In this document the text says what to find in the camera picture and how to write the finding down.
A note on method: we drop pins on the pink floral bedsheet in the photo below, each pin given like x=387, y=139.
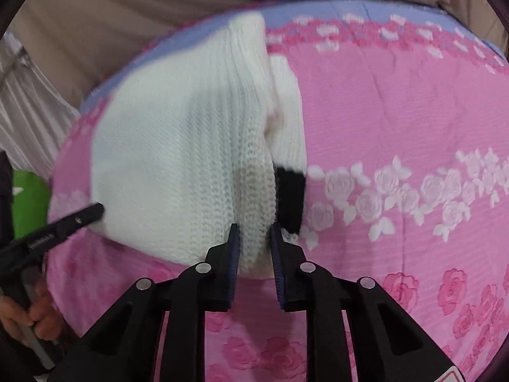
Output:
x=397, y=127

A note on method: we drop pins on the green cloth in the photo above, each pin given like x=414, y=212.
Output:
x=30, y=203

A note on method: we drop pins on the white pleated curtain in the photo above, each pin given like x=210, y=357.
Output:
x=28, y=111

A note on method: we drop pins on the person's left hand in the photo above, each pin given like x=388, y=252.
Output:
x=45, y=318

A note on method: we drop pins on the beige cloth backdrop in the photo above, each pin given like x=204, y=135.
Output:
x=139, y=16

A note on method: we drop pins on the red white black knit sweater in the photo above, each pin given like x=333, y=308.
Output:
x=179, y=159

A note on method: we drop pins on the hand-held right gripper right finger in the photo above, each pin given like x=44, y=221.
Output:
x=278, y=266

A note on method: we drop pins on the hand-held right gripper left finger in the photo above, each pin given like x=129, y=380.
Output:
x=232, y=262

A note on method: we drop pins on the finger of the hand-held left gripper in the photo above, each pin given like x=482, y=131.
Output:
x=79, y=217

